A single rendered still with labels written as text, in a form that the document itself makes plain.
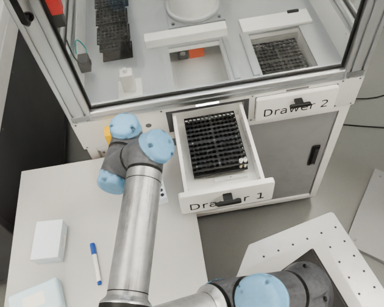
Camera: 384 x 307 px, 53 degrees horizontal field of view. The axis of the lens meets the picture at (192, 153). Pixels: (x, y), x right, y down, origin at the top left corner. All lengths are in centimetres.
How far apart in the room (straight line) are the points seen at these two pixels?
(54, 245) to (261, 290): 67
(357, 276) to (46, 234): 96
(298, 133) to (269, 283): 82
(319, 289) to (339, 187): 128
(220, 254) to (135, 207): 133
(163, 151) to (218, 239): 133
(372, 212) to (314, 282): 121
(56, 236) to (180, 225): 39
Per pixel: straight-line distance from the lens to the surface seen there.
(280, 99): 137
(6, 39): 195
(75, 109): 131
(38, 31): 112
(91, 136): 141
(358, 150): 246
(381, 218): 222
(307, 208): 219
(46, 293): 127
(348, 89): 149
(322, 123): 162
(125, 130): 93
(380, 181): 234
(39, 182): 151
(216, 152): 124
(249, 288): 97
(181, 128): 139
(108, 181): 89
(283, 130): 157
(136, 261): 72
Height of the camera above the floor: 192
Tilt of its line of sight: 55 degrees down
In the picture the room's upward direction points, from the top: 8 degrees counter-clockwise
